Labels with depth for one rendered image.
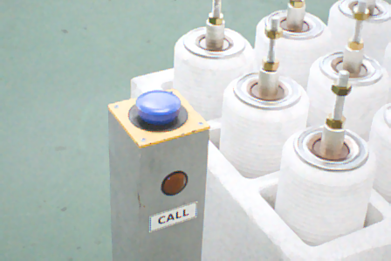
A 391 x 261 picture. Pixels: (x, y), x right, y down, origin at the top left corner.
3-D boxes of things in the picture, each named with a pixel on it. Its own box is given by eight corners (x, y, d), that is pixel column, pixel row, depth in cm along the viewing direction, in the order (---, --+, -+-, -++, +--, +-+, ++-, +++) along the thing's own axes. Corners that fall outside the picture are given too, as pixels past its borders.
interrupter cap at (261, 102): (244, 115, 83) (244, 110, 82) (224, 78, 89) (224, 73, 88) (311, 108, 84) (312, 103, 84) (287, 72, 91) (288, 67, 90)
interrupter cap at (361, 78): (348, 94, 87) (349, 89, 87) (305, 64, 92) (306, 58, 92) (395, 78, 91) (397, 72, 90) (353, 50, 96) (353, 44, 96)
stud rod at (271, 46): (268, 82, 85) (275, 20, 81) (262, 78, 86) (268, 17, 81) (275, 79, 86) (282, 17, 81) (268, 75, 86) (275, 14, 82)
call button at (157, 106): (188, 126, 70) (188, 106, 69) (147, 136, 68) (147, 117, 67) (168, 103, 73) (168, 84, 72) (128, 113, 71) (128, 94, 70)
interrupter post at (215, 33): (210, 52, 94) (212, 27, 92) (200, 43, 95) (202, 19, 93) (228, 48, 95) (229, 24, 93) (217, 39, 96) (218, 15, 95)
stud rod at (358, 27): (353, 61, 90) (362, 2, 86) (346, 58, 91) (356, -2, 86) (359, 59, 91) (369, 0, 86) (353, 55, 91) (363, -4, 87)
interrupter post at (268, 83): (260, 100, 85) (263, 74, 84) (253, 88, 87) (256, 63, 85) (280, 98, 86) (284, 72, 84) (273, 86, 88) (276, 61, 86)
